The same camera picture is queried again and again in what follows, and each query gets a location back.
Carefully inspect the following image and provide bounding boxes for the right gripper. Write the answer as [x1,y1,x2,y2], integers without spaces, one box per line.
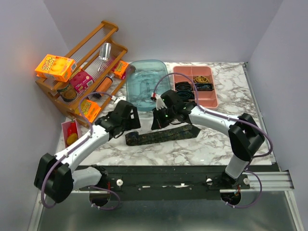
[151,105,176,130]

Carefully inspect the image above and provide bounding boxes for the dark patterned necktie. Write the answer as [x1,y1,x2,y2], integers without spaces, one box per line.
[125,124,201,146]

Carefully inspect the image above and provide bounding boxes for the teal transparent plastic tray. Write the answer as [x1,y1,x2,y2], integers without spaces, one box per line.
[126,60,171,112]

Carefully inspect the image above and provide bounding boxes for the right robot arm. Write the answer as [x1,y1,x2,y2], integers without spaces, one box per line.
[151,90,265,189]

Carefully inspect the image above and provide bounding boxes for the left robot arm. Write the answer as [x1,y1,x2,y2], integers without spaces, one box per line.
[34,100,141,204]

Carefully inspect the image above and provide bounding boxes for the rolled teal tie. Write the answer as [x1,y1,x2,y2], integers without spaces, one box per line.
[177,90,194,100]

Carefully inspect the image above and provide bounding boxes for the rolled black tie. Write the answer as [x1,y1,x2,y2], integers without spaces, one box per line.
[175,81,192,91]

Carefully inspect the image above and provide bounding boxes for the orange box lower shelf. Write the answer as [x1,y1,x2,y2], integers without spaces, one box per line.
[81,99,101,123]

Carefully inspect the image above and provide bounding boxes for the orange bottle black cap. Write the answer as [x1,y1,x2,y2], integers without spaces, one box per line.
[93,73,115,99]

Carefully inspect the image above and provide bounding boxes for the pink divided organizer box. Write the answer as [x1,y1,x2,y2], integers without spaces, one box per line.
[173,65,218,109]

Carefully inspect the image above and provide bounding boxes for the rolled dark blue tie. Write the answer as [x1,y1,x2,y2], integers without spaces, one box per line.
[195,83,214,91]

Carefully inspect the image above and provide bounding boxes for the red toy pepper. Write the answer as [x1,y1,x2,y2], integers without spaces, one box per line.
[67,121,77,136]

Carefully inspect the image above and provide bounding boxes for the small orange box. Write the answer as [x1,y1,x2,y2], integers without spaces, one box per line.
[111,60,129,80]

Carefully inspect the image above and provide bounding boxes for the rolled gold tie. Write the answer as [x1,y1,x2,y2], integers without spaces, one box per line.
[193,76,211,84]

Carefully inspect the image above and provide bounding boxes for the yellow toy fruit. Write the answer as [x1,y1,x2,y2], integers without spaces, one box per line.
[66,133,78,146]

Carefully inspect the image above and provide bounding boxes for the pink sponge box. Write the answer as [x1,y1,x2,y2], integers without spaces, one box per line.
[69,68,94,93]

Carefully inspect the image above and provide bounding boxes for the small pink bin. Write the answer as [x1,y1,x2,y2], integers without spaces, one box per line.
[61,119,82,148]

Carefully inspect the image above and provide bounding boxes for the wooden tiered rack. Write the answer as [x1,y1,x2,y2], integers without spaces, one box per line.
[36,20,128,128]

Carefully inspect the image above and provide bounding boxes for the dark round can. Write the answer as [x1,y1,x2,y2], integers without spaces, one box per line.
[57,82,77,103]

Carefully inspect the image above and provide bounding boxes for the large orange sponge box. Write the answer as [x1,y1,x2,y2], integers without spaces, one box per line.
[35,54,77,82]

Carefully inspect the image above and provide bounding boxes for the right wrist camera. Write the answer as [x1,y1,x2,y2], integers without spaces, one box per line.
[151,92,167,110]

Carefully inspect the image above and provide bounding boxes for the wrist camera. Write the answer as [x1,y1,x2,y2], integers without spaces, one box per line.
[151,92,167,110]
[111,96,126,102]

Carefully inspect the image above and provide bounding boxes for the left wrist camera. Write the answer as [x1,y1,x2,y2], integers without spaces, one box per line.
[111,96,126,102]

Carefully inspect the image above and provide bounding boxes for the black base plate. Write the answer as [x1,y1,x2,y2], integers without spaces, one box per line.
[49,165,282,202]

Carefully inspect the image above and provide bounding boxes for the aluminium rail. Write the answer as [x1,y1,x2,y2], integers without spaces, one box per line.
[36,170,295,193]

